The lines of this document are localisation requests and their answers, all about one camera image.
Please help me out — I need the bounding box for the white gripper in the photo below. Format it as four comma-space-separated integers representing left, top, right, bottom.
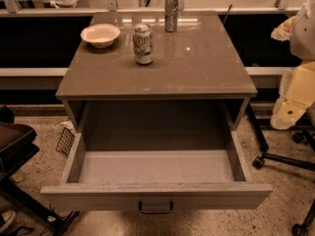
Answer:
271, 17, 315, 130

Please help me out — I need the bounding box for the green white 7up can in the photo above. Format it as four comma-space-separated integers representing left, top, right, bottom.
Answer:
133, 24, 154, 65

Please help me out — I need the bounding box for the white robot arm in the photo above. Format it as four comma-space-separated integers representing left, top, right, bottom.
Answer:
271, 0, 315, 130

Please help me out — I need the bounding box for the tall silver drink can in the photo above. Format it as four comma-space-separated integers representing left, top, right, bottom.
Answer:
164, 0, 178, 32

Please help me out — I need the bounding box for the open grey top drawer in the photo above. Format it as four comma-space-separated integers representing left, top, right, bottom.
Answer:
41, 100, 272, 211

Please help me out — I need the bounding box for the black office chair base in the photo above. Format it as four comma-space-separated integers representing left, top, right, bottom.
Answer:
247, 103, 315, 236

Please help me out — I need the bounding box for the white paper bowl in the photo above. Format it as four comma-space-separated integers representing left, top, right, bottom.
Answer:
81, 24, 120, 49

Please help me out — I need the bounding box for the black chair on left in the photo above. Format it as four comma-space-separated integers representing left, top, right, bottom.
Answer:
0, 104, 81, 236

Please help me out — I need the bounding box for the shoe at bottom left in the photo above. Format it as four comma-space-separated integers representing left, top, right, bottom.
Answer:
0, 209, 16, 233

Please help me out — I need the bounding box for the black drawer handle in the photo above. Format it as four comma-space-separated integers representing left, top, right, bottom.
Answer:
138, 202, 173, 214

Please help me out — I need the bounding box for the black wire mesh basket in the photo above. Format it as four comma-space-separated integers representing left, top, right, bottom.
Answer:
56, 128, 75, 157

